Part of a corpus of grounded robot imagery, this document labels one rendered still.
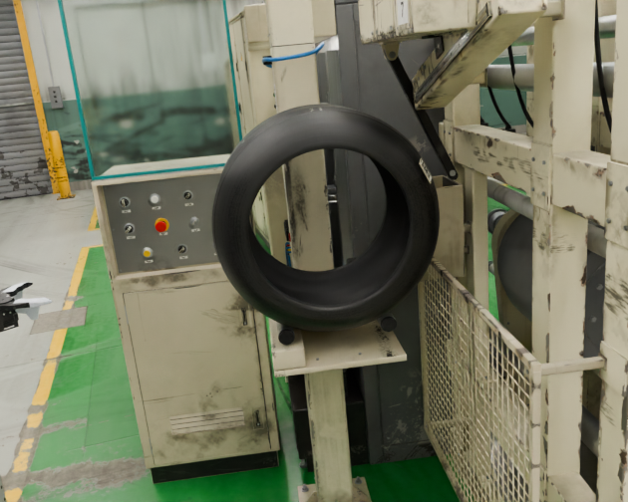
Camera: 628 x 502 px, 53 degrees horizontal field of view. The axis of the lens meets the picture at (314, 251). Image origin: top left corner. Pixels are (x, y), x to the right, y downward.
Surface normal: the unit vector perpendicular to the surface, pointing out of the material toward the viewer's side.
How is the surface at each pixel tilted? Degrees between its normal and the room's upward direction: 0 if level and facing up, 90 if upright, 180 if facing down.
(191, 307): 90
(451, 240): 90
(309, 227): 90
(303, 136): 79
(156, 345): 90
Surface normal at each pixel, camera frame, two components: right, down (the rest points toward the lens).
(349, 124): 0.18, -0.52
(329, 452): 0.10, 0.27
